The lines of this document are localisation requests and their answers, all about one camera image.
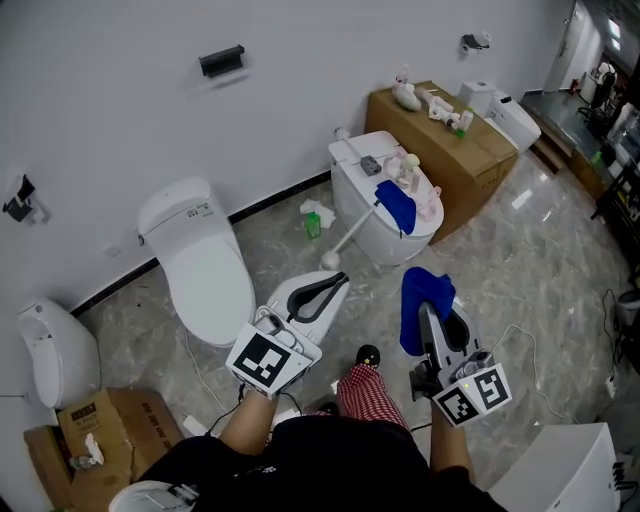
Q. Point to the wall holder with paper roll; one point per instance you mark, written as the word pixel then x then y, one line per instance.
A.
pixel 475 41

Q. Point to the white labelled tube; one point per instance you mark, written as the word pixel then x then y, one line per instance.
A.
pixel 357 225

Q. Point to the small grey metal box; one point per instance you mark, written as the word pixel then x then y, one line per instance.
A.
pixel 370 165

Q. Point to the black wall shelf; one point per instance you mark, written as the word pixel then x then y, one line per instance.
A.
pixel 220 60

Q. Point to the person's right forearm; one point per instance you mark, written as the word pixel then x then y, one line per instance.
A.
pixel 450 450

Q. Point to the white spray gun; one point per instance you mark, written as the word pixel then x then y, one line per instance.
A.
pixel 440 110

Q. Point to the white tissue wad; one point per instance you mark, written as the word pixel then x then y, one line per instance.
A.
pixel 94 447

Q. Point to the white smart toilet dark button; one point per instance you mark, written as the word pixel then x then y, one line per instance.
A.
pixel 515 122

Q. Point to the white power strip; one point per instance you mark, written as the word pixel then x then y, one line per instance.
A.
pixel 194 424

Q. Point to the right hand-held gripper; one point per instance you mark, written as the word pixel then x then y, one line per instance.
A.
pixel 480 395

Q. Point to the white plush toy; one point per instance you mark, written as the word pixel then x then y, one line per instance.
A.
pixel 407 95

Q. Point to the large brown cardboard box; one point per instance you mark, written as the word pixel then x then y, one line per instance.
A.
pixel 450 145

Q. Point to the crumpled brown cardboard box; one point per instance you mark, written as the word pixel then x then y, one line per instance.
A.
pixel 130 430

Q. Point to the black paper holder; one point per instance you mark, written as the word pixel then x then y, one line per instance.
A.
pixel 20 202

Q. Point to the person's left black slipper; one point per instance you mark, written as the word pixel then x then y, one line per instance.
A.
pixel 328 407

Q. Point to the white toilet with labelled lid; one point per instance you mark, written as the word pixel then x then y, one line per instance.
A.
pixel 200 270

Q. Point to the wooden step platform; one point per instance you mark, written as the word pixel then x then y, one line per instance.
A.
pixel 552 147

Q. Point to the blue microfibre cloth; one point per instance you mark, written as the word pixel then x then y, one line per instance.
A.
pixel 397 207
pixel 417 300

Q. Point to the white waist pack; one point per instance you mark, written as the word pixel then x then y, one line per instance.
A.
pixel 145 497

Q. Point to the person's left forearm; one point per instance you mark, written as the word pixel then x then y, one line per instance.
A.
pixel 250 425

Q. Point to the white cabinet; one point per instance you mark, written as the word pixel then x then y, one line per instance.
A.
pixel 555 470

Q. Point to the pink bottle cream cap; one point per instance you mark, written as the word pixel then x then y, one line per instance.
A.
pixel 410 170

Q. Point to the red checked trousers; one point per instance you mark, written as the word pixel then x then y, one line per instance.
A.
pixel 365 395

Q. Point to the person's black slipper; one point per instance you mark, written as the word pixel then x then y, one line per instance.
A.
pixel 328 407
pixel 368 356

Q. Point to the green plastic bottle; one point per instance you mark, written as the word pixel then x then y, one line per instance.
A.
pixel 313 227

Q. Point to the white toilet with hinged lid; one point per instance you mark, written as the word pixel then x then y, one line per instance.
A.
pixel 380 240

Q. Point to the white wall socket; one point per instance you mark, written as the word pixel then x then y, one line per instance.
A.
pixel 112 250

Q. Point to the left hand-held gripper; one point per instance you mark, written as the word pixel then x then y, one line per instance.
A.
pixel 260 362

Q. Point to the person's black shirt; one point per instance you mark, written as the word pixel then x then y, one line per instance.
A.
pixel 325 465

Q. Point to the clear water bottle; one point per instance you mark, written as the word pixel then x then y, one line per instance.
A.
pixel 80 462

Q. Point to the person's right black slipper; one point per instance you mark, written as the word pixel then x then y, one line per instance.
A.
pixel 368 356

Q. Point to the crumpled white tissue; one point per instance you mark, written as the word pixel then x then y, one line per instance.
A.
pixel 325 212

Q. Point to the white plastic brush tool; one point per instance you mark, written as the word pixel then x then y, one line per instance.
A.
pixel 352 150

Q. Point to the white bottle green cap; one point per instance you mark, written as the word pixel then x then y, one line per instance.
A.
pixel 465 122

